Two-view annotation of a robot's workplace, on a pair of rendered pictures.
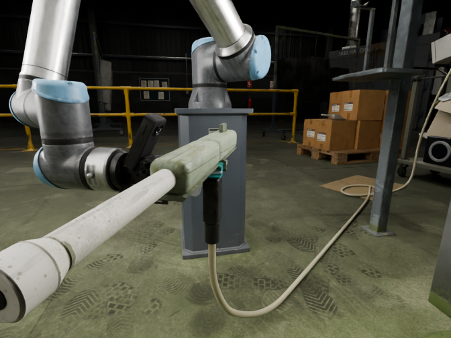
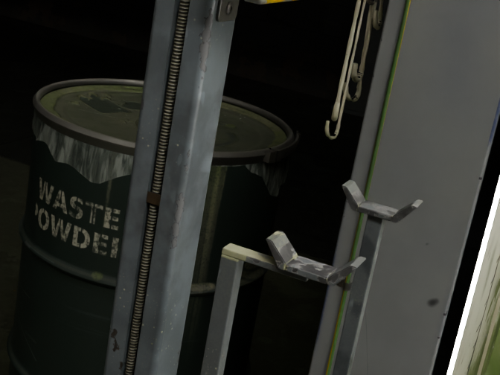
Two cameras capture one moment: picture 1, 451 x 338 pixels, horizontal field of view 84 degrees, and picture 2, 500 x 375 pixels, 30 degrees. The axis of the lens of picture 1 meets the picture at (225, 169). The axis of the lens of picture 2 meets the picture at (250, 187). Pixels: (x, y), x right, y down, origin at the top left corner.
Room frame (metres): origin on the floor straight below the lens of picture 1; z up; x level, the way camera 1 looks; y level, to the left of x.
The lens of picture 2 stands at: (1.92, -0.28, 1.38)
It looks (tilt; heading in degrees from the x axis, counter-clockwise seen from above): 18 degrees down; 213
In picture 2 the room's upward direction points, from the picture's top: 10 degrees clockwise
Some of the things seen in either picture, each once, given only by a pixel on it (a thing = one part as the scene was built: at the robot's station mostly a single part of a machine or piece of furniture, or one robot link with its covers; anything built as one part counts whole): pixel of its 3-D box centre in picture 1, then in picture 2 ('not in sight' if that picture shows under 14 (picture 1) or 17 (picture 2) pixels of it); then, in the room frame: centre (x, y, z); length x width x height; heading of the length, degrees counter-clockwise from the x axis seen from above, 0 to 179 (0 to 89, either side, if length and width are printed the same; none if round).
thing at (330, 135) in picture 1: (334, 134); not in sight; (3.19, -1.38, 0.32); 0.38 x 0.29 x 0.36; 109
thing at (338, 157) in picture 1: (350, 151); not in sight; (3.43, -1.74, 0.07); 1.20 x 0.80 x 0.14; 109
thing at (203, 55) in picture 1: (211, 63); not in sight; (1.14, 0.06, 0.83); 0.17 x 0.15 x 0.18; 53
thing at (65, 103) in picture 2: not in sight; (165, 120); (0.36, -1.53, 0.86); 0.54 x 0.54 x 0.01
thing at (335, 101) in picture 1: (347, 105); not in sight; (3.58, -1.70, 0.69); 0.38 x 0.29 x 0.36; 104
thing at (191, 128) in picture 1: (211, 178); not in sight; (1.14, 0.07, 0.32); 0.31 x 0.31 x 0.64; 12
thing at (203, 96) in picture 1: (209, 96); not in sight; (1.14, 0.07, 0.69); 0.19 x 0.19 x 0.10
